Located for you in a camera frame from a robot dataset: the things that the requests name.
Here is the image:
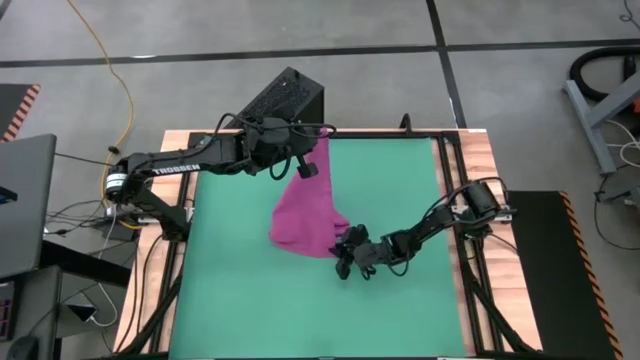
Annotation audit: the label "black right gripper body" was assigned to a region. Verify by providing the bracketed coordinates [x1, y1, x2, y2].
[333, 223, 396, 281]

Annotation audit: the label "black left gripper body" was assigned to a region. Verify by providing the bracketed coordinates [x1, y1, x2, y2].
[242, 115, 321, 180]

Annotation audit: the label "magenta towel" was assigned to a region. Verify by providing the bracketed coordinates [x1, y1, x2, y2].
[268, 127, 352, 260]

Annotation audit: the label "black computer tower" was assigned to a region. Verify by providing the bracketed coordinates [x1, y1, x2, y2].
[223, 65, 326, 130]

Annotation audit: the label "green table mat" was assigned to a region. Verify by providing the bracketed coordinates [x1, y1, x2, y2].
[167, 135, 469, 359]

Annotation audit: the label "black power adapter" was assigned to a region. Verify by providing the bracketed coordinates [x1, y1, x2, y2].
[97, 217, 141, 244]

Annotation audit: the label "large black orange-striped floor mat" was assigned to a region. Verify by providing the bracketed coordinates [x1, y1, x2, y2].
[504, 189, 625, 360]

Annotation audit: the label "black desk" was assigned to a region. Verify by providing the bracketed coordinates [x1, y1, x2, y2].
[39, 239, 132, 289]

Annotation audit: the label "grey laptop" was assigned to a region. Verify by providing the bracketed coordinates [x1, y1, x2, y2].
[0, 133, 59, 280]

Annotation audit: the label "black smartphone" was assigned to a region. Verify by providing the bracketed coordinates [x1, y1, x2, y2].
[67, 302, 99, 325]

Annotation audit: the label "small black orange-striped floor mat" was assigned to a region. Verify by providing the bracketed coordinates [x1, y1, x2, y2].
[0, 83, 42, 144]

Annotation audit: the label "grey metal stand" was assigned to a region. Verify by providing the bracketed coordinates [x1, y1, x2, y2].
[562, 69, 640, 176]

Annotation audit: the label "grey cabinet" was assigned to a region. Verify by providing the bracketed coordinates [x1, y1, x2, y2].
[0, 264, 64, 360]

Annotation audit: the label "black keyboard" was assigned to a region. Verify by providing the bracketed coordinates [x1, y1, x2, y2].
[0, 280, 16, 342]

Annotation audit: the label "black computer mouse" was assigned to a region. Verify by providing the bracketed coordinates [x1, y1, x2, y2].
[5, 334, 41, 360]

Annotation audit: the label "black metal table frame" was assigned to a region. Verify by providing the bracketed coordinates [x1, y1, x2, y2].
[117, 127, 539, 359]

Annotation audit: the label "yellow cable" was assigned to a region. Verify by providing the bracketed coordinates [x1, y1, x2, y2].
[64, 0, 137, 231]

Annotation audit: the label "black looped floor cable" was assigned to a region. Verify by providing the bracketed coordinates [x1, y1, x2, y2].
[592, 172, 640, 251]

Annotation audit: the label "black hose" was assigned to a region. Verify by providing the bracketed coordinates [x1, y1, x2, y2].
[568, 45, 640, 104]

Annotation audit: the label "white cables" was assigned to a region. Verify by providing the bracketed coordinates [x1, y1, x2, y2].
[604, 119, 640, 169]

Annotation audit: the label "thin black cable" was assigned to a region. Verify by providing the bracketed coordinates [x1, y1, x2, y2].
[619, 0, 640, 26]

